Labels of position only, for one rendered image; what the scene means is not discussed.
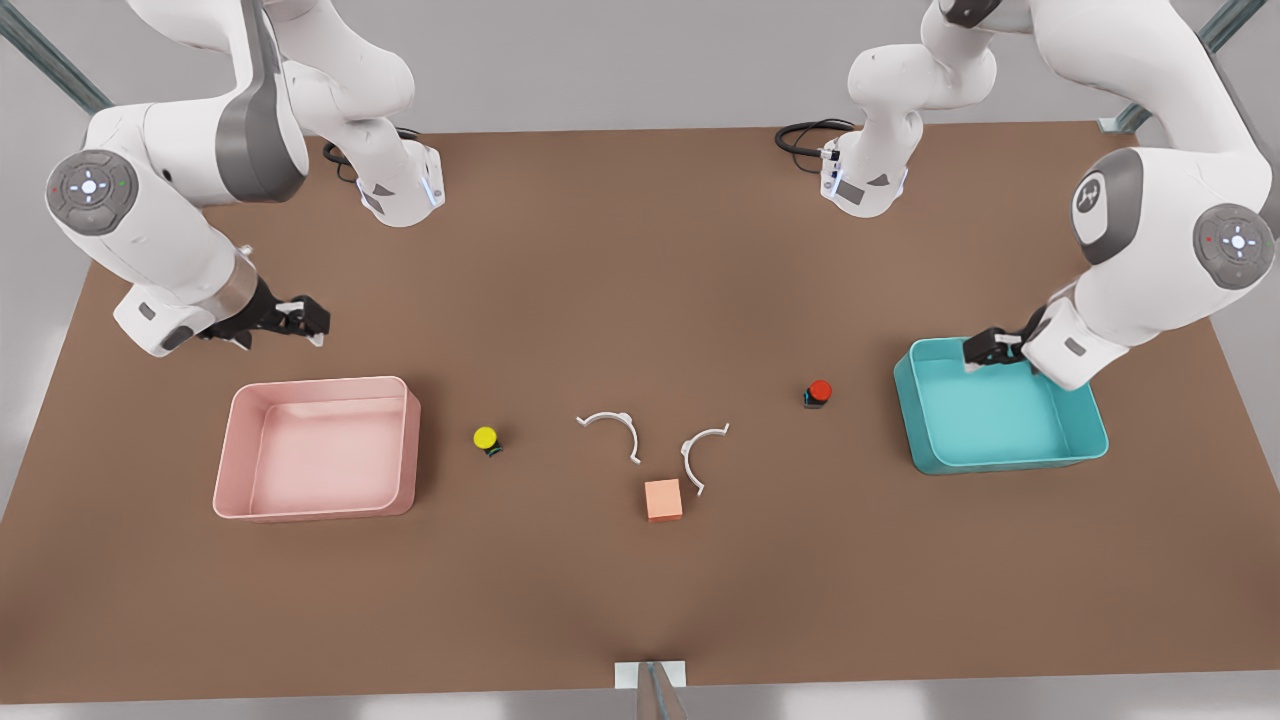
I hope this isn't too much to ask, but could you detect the blue storage box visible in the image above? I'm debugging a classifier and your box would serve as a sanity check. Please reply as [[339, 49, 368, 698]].
[[893, 337, 1109, 475]]

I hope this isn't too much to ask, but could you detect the white curved clip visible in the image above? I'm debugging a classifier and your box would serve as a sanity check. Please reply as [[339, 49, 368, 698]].
[[576, 410, 642, 466], [680, 423, 731, 497]]

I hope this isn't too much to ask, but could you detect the black cable loop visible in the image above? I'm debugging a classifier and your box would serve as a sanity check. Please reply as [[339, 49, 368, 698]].
[[774, 119, 861, 161], [322, 126, 423, 185]]

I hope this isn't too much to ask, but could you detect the silver frame post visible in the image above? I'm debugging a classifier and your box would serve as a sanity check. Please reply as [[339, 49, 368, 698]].
[[0, 4, 113, 115], [1098, 0, 1269, 135], [612, 659, 689, 720]]

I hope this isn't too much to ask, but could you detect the pink storage box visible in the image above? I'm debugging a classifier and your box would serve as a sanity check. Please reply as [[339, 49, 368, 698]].
[[213, 376, 421, 523]]

